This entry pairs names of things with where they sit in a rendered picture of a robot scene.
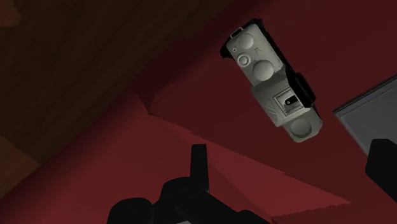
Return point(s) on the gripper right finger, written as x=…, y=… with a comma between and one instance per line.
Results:
x=383, y=164

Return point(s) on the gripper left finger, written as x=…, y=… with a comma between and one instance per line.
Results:
x=198, y=167

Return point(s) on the grey flat tablet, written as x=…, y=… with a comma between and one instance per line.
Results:
x=372, y=114

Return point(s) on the silver and black camera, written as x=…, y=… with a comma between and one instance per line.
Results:
x=263, y=69

